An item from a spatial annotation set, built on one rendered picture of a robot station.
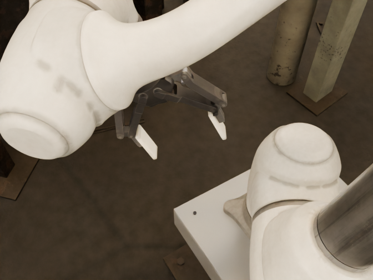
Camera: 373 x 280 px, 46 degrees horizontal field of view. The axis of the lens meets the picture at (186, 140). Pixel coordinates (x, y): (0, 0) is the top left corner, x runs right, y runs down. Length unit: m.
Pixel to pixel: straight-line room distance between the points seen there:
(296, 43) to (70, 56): 1.34
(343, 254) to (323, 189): 0.18
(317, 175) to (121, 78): 0.44
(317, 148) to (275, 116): 0.96
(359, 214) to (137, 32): 0.35
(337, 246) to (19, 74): 0.45
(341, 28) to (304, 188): 0.87
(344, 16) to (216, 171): 0.66
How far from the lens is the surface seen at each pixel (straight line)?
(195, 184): 1.52
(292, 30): 1.65
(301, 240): 0.65
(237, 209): 0.98
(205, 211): 0.99
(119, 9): 0.55
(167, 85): 0.67
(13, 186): 1.62
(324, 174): 0.78
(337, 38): 1.58
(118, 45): 0.42
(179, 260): 1.37
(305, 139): 0.79
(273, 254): 0.69
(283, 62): 1.75
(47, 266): 1.46
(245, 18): 0.43
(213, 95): 0.69
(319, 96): 1.78
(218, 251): 0.95
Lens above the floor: 1.31
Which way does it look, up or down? 54 degrees down
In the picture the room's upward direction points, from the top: straight up
